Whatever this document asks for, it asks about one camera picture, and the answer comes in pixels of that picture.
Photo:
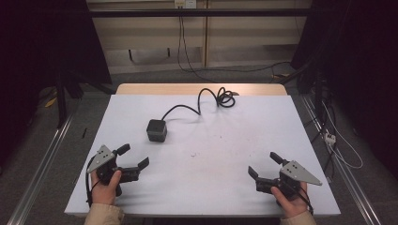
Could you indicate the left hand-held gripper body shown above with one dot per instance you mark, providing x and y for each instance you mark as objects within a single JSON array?
[{"x": 101, "y": 156}]

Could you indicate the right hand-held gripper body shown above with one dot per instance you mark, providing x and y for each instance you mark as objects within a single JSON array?
[{"x": 295, "y": 173}]

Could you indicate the person's right hand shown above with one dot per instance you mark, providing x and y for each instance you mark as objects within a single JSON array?
[{"x": 294, "y": 207}]

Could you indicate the person's left hand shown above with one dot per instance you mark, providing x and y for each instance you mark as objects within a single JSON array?
[{"x": 103, "y": 193}]

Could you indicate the black cube power socket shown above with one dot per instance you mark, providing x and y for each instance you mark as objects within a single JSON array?
[{"x": 156, "y": 129}]

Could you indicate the white power strip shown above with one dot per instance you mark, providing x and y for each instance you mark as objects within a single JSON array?
[{"x": 330, "y": 138}]

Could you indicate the white table mat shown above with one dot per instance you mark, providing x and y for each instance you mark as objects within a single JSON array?
[{"x": 203, "y": 175}]

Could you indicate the black metal stand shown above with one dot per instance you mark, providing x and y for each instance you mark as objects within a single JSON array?
[{"x": 62, "y": 100}]

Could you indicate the yellow tape strip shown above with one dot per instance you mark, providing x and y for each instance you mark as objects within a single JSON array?
[{"x": 51, "y": 102}]

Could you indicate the black curtain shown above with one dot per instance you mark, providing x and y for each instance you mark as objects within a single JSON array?
[
  {"x": 43, "y": 47},
  {"x": 359, "y": 62}
]

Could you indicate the aluminium floor rail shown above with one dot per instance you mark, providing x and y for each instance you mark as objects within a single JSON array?
[
  {"x": 347, "y": 181},
  {"x": 37, "y": 175}
]

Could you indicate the black horizontal frame bar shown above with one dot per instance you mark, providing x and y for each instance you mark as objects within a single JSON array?
[{"x": 200, "y": 12}]

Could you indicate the white wall outlet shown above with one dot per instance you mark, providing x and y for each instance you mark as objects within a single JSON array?
[{"x": 185, "y": 3}]

